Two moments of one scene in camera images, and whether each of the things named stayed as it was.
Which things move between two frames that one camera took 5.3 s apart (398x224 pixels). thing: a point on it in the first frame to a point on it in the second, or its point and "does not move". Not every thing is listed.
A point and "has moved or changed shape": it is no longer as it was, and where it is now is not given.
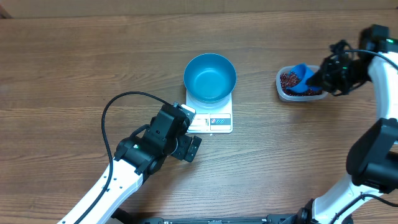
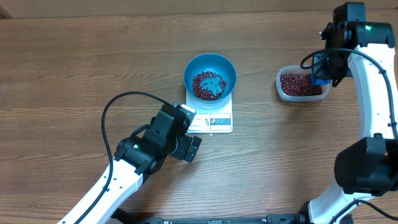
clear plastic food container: (291, 83) does not move
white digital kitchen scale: (218, 120) does not move
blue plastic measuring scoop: (305, 73) has moved or changed shape
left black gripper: (181, 153) does not move
